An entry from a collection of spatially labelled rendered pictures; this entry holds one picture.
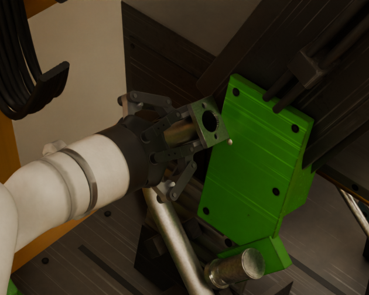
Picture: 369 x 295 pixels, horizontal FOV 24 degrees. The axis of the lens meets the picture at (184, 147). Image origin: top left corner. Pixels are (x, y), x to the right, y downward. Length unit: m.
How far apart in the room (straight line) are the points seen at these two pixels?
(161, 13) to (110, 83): 1.80
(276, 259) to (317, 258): 0.26
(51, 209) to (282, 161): 0.28
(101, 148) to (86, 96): 2.00
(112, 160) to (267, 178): 0.21
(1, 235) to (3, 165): 0.43
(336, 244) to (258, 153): 0.35
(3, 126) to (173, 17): 0.27
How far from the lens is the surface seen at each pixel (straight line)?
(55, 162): 0.85
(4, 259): 0.78
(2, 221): 0.78
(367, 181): 1.08
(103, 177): 0.87
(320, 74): 0.85
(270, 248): 1.03
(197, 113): 0.98
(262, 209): 1.02
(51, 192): 0.83
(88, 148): 0.87
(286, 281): 1.18
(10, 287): 1.08
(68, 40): 3.12
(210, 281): 1.07
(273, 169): 0.99
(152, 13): 1.13
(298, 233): 1.31
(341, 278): 1.27
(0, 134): 1.17
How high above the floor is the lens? 1.91
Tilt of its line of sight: 45 degrees down
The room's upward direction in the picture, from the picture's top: straight up
